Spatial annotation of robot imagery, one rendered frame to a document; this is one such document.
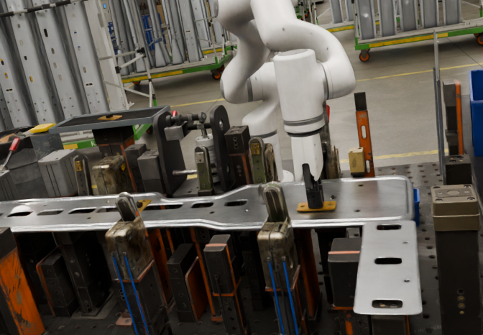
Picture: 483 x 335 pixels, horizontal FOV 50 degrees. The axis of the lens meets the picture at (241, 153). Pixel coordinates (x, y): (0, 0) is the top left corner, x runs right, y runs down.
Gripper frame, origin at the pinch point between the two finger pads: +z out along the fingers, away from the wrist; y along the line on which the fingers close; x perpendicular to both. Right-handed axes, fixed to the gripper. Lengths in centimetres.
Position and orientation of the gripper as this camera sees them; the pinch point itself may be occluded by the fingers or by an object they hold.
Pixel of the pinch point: (315, 195)
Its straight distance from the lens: 113.9
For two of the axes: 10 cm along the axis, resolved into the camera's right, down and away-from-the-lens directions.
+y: -2.7, 3.6, -8.9
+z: 1.8, 9.3, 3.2
